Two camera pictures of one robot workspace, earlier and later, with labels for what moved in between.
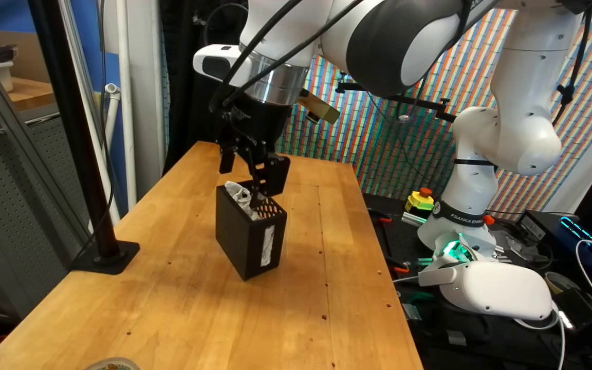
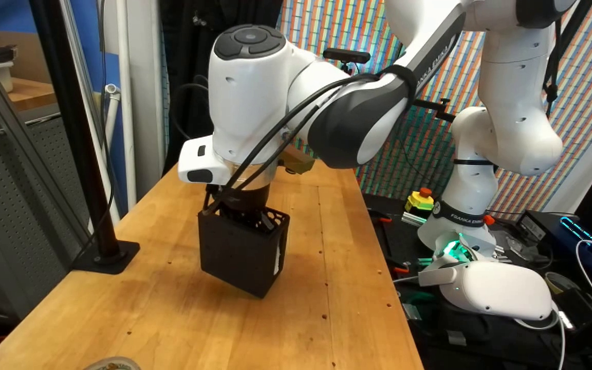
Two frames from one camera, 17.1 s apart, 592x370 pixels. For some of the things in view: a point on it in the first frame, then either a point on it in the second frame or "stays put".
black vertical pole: [106, 253] stays put
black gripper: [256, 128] -> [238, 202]
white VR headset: [491, 286] stays put
